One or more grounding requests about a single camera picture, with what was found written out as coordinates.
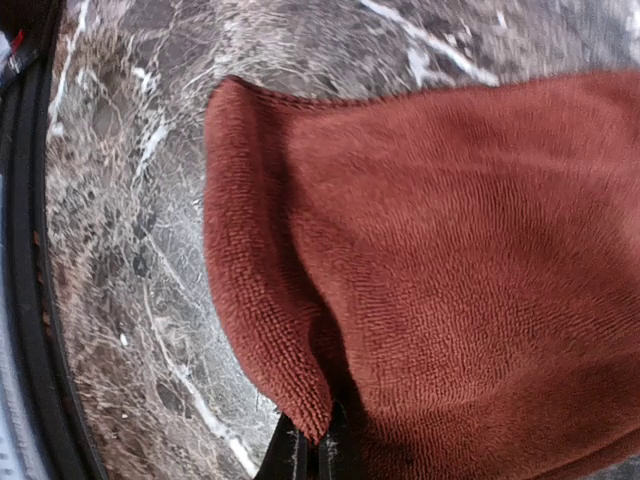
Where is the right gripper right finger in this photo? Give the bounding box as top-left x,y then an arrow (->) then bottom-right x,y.
317,403 -> 366,480

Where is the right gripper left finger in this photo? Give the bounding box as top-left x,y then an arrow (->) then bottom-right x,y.
254,413 -> 317,480

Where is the dark red towel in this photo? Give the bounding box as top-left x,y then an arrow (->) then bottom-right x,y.
204,71 -> 639,479

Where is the black front table rail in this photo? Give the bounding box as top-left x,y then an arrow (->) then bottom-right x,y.
1,1 -> 107,479

